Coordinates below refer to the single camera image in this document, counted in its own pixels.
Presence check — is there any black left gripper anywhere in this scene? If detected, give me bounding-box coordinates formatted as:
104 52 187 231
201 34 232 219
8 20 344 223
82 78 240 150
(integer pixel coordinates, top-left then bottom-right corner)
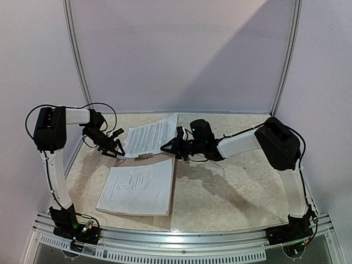
84 126 125 158

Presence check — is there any white paper stack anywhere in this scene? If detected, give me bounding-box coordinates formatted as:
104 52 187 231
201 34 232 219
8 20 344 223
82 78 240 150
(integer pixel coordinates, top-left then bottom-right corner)
123 113 178 158

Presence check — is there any pink paper folder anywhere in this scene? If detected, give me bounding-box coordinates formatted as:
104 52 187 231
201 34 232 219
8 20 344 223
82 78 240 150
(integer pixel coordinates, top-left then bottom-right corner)
109 153 178 218

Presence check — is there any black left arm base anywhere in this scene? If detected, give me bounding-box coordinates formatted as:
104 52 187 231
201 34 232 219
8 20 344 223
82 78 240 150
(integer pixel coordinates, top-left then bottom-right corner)
49 204 101 245

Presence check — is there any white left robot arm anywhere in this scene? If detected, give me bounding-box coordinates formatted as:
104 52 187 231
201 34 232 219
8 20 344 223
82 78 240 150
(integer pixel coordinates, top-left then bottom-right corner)
32 104 125 239

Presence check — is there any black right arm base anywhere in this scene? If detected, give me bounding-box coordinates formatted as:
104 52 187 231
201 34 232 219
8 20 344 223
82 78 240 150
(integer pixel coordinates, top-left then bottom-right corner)
265 214 318 245

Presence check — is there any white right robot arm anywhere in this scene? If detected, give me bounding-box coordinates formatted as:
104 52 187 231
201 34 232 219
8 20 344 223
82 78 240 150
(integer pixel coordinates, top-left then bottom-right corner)
160 117 318 240

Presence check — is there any metal folder clip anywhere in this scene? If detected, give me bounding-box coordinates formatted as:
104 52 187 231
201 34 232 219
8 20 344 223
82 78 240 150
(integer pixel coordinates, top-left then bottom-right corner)
134 153 154 160

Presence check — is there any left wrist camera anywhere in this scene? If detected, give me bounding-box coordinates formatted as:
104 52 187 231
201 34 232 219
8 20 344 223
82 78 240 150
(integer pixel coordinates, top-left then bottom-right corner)
109 128 124 139

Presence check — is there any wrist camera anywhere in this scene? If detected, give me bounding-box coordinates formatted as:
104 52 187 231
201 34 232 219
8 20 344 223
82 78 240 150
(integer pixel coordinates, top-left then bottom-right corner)
177 126 188 140
109 128 124 139

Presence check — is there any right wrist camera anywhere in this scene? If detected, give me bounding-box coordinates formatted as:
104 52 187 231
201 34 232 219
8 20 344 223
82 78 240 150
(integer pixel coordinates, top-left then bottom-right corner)
177 126 188 140

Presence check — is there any aluminium front rail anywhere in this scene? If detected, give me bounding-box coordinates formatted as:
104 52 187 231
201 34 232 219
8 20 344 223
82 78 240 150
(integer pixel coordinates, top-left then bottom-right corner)
25 213 343 263

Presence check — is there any aluminium frame left post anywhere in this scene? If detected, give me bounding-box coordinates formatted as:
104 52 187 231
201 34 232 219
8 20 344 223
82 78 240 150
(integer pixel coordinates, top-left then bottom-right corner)
62 0 93 109

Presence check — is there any aluminium frame post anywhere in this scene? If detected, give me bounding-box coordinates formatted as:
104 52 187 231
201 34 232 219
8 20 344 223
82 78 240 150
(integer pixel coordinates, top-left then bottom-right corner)
270 0 302 116
62 0 93 109

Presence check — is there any aluminium frame right post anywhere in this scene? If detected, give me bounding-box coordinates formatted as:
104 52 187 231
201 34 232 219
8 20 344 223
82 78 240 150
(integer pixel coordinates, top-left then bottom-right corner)
270 0 302 116

